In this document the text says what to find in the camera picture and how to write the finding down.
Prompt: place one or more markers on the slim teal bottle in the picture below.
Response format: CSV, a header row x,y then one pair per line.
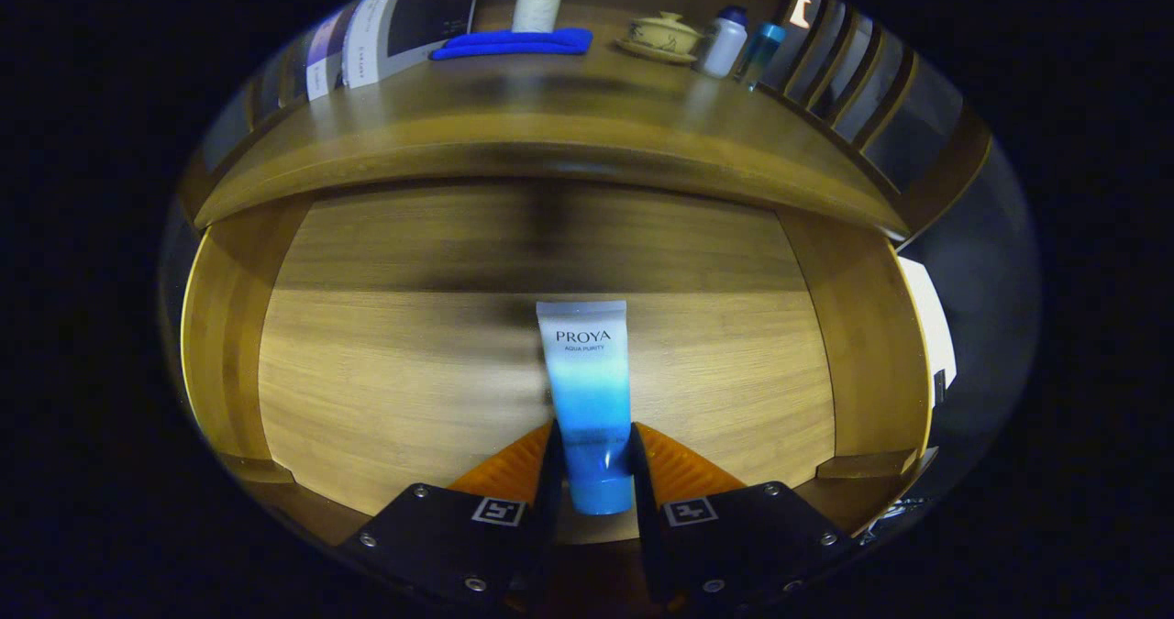
x,y
759,55

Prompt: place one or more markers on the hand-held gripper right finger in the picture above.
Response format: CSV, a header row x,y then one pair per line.
x,y
639,500

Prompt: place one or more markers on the black backdrop cloth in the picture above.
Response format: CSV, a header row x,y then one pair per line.
x,y
991,280

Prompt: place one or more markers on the white metal cabinet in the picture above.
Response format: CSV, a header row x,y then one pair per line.
x,y
931,326

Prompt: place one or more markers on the beige lidded teacup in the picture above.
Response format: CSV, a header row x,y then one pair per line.
x,y
665,32

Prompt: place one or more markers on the thin purple book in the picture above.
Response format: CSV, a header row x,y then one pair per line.
x,y
323,55

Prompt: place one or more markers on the beige saucer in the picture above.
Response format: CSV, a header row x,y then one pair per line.
x,y
653,51

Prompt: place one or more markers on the blue folded cloth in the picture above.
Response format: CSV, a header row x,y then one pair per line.
x,y
514,43

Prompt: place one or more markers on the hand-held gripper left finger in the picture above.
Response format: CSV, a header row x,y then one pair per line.
x,y
553,500

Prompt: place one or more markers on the thick white book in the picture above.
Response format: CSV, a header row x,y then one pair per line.
x,y
367,41

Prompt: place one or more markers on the wooden countertop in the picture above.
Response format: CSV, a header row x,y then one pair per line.
x,y
550,96

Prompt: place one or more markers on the white bottle with blue cap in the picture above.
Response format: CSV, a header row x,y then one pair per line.
x,y
725,46

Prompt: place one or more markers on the wooden drawer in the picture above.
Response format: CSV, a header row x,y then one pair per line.
x,y
413,371

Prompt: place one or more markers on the blue cosmetic tube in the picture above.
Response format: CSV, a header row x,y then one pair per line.
x,y
587,371

